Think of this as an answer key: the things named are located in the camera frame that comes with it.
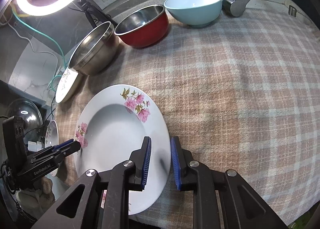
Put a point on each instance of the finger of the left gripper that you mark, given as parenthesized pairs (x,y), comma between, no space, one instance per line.
(56,147)
(67,151)

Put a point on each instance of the white plate with pink flowers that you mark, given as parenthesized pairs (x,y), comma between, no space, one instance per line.
(111,126)

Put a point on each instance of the plaid checkered cloth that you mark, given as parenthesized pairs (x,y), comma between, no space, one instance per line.
(242,93)

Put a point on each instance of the red steel bowl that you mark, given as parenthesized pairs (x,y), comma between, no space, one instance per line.
(143,27)

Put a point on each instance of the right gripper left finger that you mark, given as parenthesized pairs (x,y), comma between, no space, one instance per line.
(101,199)

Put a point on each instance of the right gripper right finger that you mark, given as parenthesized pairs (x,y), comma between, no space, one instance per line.
(220,199)

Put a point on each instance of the large stainless steel bowl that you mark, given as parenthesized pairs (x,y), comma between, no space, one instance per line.
(95,51)

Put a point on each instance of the light blue ceramic bowl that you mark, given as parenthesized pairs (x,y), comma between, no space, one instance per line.
(195,13)

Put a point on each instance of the white plate with leaf pattern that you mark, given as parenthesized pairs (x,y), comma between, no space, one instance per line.
(67,85)

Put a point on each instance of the left gloved hand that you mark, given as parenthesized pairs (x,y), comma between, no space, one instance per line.
(37,201)

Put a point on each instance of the black tripod stand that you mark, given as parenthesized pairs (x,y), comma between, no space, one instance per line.
(91,11)

